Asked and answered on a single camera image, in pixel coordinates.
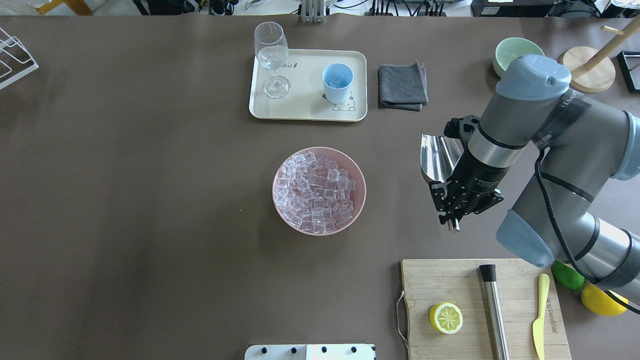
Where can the grey folded cloth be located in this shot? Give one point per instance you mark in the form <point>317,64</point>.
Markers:
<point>403,87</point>

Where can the stainless steel ice scoop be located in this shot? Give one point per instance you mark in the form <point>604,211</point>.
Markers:
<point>438,158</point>

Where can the pink bowl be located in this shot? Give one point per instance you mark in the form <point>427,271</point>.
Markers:
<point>292,220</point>

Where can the cream serving tray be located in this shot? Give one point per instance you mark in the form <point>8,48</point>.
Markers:
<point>306,98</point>

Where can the steel muddler black tip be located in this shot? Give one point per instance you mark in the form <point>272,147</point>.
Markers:
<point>497,324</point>

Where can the bamboo cutting board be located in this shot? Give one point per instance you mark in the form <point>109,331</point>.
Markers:
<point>427,282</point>

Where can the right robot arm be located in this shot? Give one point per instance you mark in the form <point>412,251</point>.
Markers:
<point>581,144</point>

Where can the white cup rack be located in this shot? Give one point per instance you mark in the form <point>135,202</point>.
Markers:
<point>15,60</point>

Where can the wooden mug tree stand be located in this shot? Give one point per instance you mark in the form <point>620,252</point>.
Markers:
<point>591,68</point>

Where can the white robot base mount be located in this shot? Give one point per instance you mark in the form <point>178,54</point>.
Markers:
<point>322,351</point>

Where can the half lemon slice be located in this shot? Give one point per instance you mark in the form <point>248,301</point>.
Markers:
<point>446,317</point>

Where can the clear wine glass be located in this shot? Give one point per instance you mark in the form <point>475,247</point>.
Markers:
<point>271,51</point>

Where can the light blue cup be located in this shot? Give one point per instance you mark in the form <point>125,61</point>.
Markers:
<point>337,80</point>

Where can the pile of clear ice cubes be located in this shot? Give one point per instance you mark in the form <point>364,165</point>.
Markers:
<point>317,192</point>

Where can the mint green bowl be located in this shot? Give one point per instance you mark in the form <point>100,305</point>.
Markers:
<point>510,49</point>

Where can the green lime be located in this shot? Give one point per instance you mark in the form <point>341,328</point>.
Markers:
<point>567,277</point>

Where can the yellow lemon lower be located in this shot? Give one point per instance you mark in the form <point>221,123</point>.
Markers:
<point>597,301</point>

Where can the yellow plastic knife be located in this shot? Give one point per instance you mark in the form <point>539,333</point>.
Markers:
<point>538,325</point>

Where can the black glass tray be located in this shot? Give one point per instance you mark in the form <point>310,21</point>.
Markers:
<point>629,66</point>

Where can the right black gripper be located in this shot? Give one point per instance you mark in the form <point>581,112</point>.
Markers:
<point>477,174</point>

